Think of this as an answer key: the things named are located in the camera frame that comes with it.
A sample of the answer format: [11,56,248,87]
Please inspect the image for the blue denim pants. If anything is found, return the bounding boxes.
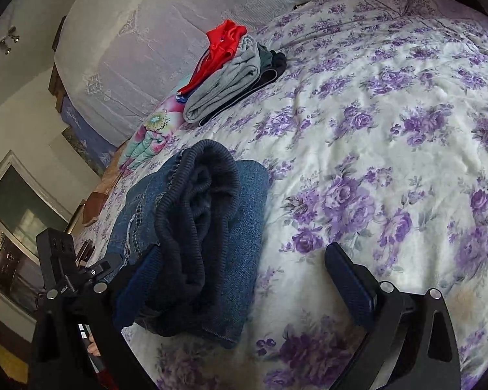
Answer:
[106,139,271,350]

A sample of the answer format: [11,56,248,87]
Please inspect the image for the blue patterned pillow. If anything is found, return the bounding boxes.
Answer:
[59,93,118,177]

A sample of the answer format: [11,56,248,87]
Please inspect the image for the purple floral bed sheet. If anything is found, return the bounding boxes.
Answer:
[73,0,488,390]

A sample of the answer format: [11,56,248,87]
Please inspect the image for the white framed window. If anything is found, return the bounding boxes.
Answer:
[0,150,86,318]

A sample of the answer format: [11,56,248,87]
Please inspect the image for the wooden bed headboard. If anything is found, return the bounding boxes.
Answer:
[49,16,68,112]

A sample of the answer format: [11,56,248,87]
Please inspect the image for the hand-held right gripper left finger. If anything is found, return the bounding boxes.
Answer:
[28,250,163,390]

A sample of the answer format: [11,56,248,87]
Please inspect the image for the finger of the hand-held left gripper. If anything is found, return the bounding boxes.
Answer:
[81,253,123,284]

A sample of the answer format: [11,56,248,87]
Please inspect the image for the folded teal pink floral quilt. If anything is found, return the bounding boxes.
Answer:
[118,83,188,171]

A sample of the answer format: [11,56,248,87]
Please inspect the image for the red folded garment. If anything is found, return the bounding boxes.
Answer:
[175,19,248,102]

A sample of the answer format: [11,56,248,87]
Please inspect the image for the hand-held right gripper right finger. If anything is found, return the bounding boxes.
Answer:
[324,242,461,390]

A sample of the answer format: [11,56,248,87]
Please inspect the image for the black folded garment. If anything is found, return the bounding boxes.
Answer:
[199,46,289,127]

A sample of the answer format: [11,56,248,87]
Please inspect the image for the brown pillow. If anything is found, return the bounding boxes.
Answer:
[83,158,123,226]

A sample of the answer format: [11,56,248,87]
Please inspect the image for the grey folded garment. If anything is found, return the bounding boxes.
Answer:
[182,34,262,124]

